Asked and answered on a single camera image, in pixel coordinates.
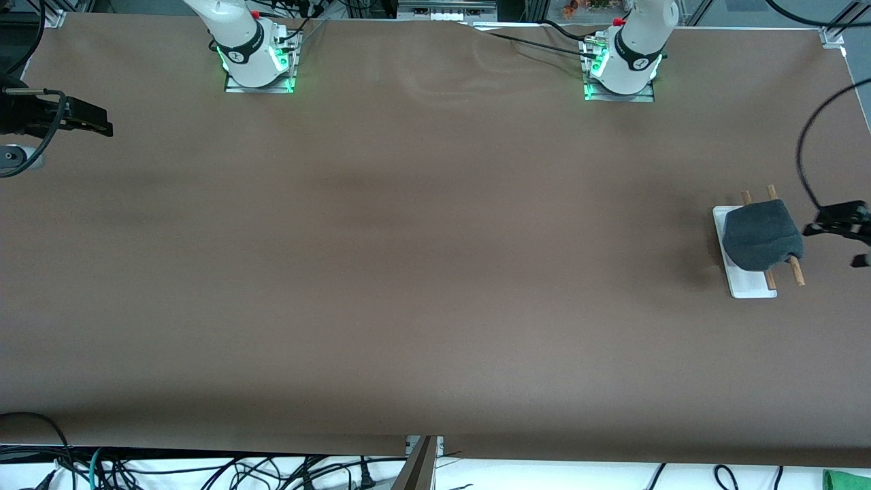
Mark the grey and pink towel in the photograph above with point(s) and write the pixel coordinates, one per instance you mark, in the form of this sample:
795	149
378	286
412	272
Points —
759	235

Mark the white rack with wooden rods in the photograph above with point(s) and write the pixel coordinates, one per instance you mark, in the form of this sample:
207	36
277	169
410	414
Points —
748	286

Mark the green cloth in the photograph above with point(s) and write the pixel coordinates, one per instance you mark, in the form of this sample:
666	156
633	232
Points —
847	482

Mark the silver metal box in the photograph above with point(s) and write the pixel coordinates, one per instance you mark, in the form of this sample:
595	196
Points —
442	12

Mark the black power plug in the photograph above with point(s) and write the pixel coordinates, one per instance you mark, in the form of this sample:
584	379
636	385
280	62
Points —
365	479

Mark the aluminium frame corner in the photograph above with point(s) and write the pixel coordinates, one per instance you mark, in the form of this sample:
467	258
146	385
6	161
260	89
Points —
831	35
53	19

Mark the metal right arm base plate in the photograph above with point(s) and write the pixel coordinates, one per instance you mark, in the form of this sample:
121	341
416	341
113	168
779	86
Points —
286	85

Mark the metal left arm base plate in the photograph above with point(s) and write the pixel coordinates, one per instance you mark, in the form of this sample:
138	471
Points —
643	96

